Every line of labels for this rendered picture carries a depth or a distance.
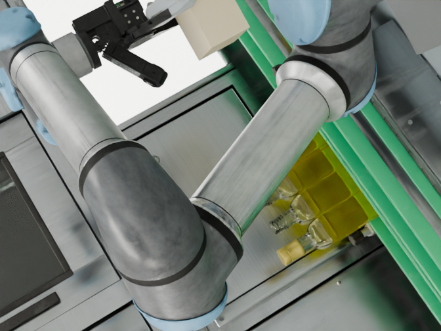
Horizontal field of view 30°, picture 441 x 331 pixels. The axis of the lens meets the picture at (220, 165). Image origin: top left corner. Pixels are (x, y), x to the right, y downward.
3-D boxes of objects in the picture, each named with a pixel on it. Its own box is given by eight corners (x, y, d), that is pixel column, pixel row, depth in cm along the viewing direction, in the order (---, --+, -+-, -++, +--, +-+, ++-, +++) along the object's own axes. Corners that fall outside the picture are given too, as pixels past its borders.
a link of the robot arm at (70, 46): (73, 78, 133) (72, 86, 141) (98, 65, 134) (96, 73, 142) (50, 37, 133) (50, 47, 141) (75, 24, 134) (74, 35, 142)
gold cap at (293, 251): (306, 257, 157) (287, 270, 156) (296, 246, 160) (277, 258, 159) (304, 246, 155) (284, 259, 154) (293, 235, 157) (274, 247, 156)
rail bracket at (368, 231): (393, 206, 172) (341, 239, 169) (401, 196, 166) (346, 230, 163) (404, 222, 171) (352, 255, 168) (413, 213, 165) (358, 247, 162)
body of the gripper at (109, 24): (135, -15, 136) (70, 18, 134) (160, 31, 136) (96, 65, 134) (130, -3, 143) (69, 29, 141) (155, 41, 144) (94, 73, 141)
